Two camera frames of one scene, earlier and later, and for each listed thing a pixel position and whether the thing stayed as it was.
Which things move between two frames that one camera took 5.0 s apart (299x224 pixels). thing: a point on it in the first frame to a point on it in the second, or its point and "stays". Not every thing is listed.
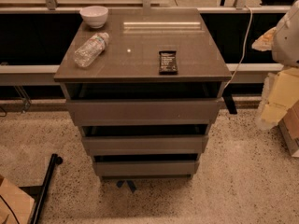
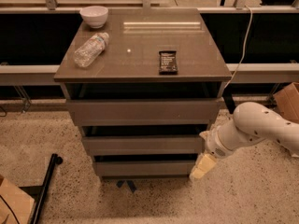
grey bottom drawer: x=145 y=169 stays
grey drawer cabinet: x=142 y=90 stays
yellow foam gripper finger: x=265 y=43 to x=222 y=138
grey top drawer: x=111 y=112 stays
